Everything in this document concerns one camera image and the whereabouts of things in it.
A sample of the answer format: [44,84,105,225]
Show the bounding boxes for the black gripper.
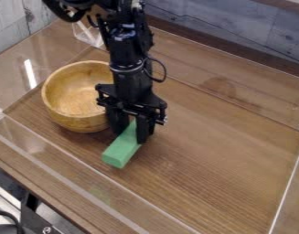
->
[94,68,169,145]

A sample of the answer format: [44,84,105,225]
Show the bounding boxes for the green rectangular block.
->
[102,122,141,169]

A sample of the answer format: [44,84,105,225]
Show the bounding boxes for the wooden bowl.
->
[42,60,113,133]

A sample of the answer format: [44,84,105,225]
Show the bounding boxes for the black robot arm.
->
[42,0,167,144]

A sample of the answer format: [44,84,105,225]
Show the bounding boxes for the clear acrylic tray wall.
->
[0,22,299,234]

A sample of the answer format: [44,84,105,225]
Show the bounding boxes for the clear acrylic corner bracket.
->
[72,22,105,48]

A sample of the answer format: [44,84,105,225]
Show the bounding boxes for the black table leg bracket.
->
[22,193,62,234]

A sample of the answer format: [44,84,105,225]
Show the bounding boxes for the black cable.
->
[0,209,26,234]

